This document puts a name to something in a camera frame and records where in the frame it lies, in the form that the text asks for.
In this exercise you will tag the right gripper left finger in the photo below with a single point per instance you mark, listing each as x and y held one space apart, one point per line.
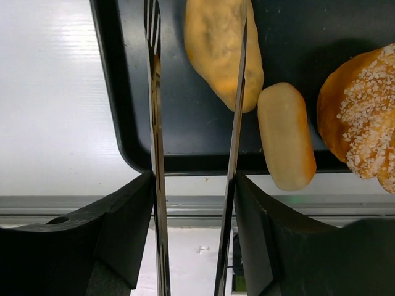
95 250

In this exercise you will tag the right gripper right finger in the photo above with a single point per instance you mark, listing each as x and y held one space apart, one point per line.
287 253

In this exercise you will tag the metal tongs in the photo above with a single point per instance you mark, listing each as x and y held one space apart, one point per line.
152 26

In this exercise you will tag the oval bread loaf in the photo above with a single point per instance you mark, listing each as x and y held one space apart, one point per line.
213 34

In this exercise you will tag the small round bun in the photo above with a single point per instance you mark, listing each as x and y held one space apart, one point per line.
285 137

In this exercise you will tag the aluminium rail front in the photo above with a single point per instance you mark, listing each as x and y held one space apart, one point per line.
203 211

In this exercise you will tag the sugared ring pastry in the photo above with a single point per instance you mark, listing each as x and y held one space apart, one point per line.
355 115

